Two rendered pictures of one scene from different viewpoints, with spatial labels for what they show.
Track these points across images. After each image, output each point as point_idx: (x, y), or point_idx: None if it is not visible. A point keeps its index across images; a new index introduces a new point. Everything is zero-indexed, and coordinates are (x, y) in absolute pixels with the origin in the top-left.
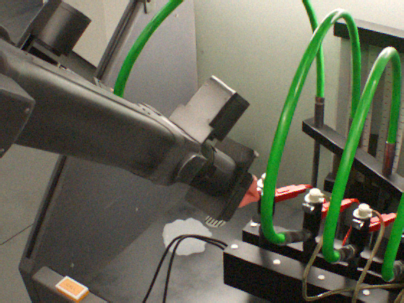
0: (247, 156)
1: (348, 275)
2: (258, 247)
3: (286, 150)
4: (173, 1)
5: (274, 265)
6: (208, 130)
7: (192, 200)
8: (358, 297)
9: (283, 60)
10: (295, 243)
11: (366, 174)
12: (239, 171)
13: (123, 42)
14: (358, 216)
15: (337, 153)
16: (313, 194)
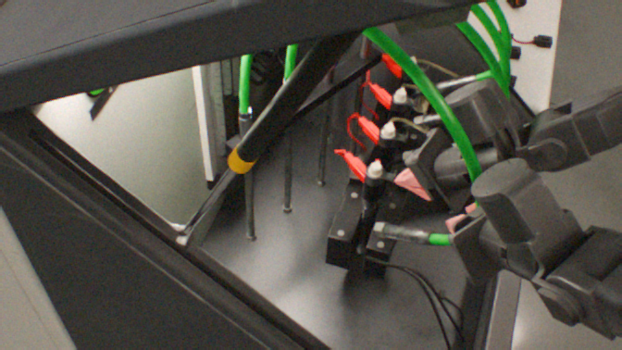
0: (441, 135)
1: (395, 150)
2: (375, 223)
3: (179, 223)
4: (433, 85)
5: (396, 207)
6: (515, 110)
7: (461, 204)
8: (420, 142)
9: (158, 144)
10: (360, 194)
11: (321, 101)
12: (450, 147)
13: (253, 289)
14: (405, 101)
15: (286, 126)
16: (393, 129)
